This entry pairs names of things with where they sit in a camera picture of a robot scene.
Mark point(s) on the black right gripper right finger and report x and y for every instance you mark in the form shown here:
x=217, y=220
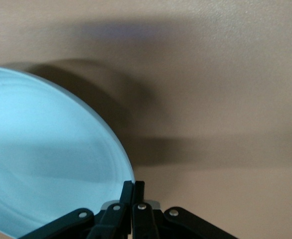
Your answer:
x=146, y=221

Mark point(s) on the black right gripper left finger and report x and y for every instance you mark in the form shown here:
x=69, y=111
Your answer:
x=111, y=219

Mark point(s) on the blue plate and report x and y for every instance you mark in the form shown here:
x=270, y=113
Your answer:
x=41, y=149

